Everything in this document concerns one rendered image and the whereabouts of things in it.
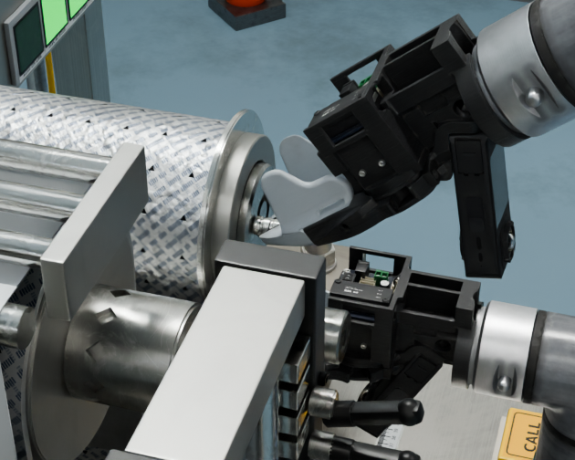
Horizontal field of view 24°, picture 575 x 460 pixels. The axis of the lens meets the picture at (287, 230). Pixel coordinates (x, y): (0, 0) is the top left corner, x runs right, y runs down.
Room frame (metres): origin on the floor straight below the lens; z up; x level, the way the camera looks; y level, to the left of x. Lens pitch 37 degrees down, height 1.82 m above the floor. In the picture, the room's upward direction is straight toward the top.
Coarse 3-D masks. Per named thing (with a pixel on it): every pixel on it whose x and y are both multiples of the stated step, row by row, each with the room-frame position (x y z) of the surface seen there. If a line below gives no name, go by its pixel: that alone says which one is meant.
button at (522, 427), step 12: (516, 420) 0.90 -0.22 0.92; (528, 420) 0.90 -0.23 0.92; (540, 420) 0.90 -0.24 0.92; (504, 432) 0.88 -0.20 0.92; (516, 432) 0.88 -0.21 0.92; (528, 432) 0.88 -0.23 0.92; (504, 444) 0.87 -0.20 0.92; (516, 444) 0.86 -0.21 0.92; (528, 444) 0.86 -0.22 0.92; (504, 456) 0.85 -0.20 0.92; (516, 456) 0.85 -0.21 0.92; (528, 456) 0.85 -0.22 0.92
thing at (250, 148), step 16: (240, 144) 0.79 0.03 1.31; (256, 144) 0.79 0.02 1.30; (240, 160) 0.77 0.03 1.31; (256, 160) 0.79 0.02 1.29; (272, 160) 0.83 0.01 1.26; (224, 176) 0.76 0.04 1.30; (240, 176) 0.76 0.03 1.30; (224, 192) 0.75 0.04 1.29; (240, 192) 0.76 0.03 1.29; (224, 208) 0.74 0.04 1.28; (224, 224) 0.74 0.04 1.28; (224, 240) 0.73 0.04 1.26
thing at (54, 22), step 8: (48, 0) 1.21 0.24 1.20; (56, 0) 1.23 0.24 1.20; (64, 0) 1.24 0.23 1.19; (48, 8) 1.21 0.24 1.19; (56, 8) 1.22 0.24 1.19; (64, 8) 1.24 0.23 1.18; (48, 16) 1.21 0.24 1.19; (56, 16) 1.22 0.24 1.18; (64, 16) 1.24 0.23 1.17; (48, 24) 1.21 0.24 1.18; (56, 24) 1.22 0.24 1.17; (64, 24) 1.24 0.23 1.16; (48, 32) 1.20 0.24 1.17; (56, 32) 1.22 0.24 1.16; (48, 40) 1.20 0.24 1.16
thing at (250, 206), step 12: (252, 168) 0.79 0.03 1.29; (264, 168) 0.79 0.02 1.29; (252, 180) 0.77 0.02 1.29; (252, 192) 0.76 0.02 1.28; (240, 204) 0.76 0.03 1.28; (252, 204) 0.76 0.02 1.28; (264, 204) 0.78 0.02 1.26; (240, 216) 0.75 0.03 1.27; (252, 216) 0.76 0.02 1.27; (264, 216) 0.78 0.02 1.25; (240, 228) 0.75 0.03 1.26; (252, 228) 0.76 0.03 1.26; (240, 240) 0.75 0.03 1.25; (252, 240) 0.76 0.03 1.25
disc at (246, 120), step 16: (240, 112) 0.81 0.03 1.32; (240, 128) 0.80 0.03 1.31; (256, 128) 0.84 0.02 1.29; (224, 144) 0.77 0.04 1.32; (224, 160) 0.76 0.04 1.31; (208, 176) 0.75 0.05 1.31; (208, 192) 0.74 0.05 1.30; (208, 208) 0.73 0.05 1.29; (208, 224) 0.73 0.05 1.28; (208, 240) 0.73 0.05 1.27; (208, 256) 0.73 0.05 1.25; (208, 272) 0.73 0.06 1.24; (208, 288) 0.72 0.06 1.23
